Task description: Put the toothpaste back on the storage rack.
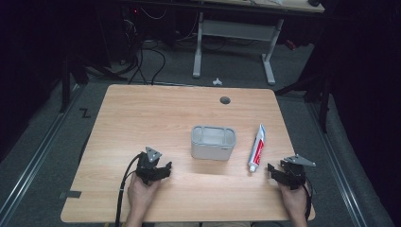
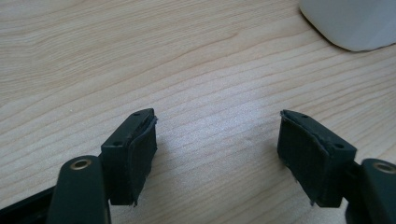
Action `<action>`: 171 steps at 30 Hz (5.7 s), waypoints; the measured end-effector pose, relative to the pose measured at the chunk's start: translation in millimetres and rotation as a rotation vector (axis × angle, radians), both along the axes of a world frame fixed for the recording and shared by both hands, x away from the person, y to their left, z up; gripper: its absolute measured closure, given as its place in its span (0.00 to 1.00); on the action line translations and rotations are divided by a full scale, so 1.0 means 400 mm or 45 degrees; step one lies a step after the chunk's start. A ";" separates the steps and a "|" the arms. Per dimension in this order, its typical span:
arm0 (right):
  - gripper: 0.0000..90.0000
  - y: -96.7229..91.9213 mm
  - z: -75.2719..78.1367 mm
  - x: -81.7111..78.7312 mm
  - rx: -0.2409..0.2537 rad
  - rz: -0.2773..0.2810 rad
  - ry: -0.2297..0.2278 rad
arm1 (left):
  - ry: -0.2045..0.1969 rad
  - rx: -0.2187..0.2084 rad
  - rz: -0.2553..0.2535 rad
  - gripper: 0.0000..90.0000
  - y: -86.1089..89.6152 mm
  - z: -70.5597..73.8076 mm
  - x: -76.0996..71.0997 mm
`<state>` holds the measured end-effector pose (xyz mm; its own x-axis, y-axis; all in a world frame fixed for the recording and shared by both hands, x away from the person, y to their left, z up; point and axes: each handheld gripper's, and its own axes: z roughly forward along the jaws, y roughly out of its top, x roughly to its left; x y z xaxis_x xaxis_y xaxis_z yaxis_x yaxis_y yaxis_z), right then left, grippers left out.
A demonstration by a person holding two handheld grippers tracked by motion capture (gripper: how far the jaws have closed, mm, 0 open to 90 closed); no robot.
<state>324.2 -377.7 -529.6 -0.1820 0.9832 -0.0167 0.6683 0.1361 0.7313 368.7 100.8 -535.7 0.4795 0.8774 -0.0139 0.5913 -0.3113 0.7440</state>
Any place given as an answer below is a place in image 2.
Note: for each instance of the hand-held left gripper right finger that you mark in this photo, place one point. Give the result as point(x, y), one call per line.
point(311, 155)

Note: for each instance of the grey plastic organizer container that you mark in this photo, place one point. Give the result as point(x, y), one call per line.
point(351, 21)

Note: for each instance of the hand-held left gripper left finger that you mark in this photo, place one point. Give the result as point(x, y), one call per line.
point(130, 155)

